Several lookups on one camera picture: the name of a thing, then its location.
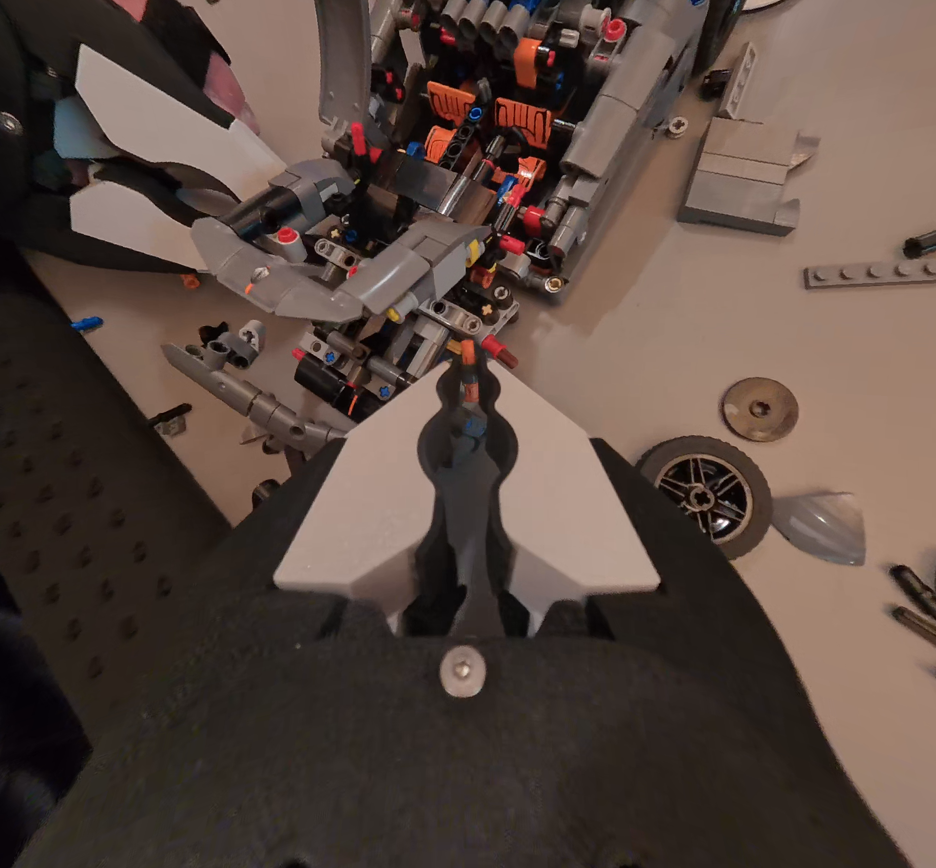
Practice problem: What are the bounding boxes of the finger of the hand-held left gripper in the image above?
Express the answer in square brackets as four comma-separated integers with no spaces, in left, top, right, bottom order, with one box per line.
[68,164,242,268]
[53,43,288,199]

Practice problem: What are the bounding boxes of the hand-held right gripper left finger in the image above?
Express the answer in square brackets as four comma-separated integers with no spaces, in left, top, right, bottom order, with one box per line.
[273,360,456,624]

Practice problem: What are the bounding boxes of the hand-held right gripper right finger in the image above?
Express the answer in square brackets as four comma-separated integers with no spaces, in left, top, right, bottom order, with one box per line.
[483,360,661,631]

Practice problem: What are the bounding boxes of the orange lego axle piece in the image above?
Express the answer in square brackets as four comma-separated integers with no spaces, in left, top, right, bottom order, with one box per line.
[457,340,489,445]

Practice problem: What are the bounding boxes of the grey lego car model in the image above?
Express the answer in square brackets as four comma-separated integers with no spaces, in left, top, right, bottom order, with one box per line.
[192,0,732,424]

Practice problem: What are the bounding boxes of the black lego wheel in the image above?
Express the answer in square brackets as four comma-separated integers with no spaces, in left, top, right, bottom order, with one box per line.
[636,435,773,562]

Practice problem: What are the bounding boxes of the dark round lego disc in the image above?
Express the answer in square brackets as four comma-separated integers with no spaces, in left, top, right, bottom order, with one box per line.
[722,378,800,443]

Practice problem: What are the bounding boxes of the grey curved lego shell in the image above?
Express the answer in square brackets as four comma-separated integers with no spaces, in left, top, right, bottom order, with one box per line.
[771,491,868,566]

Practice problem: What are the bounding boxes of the black lego rod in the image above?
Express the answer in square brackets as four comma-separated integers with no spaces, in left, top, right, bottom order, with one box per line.
[892,606,936,649]
[888,564,936,617]

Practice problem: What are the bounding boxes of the grey lego panel assembly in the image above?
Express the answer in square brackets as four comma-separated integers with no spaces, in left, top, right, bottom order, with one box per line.
[679,116,821,237]

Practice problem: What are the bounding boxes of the long grey lego plate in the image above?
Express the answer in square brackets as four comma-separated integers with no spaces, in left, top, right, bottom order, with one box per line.
[804,261,936,290]

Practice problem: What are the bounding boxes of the light grey lego liftarm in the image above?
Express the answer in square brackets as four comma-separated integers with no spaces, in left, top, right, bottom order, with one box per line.
[720,41,759,118]

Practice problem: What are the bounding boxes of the person's legs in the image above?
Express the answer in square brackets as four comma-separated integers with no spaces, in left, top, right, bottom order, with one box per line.
[0,575,96,854]

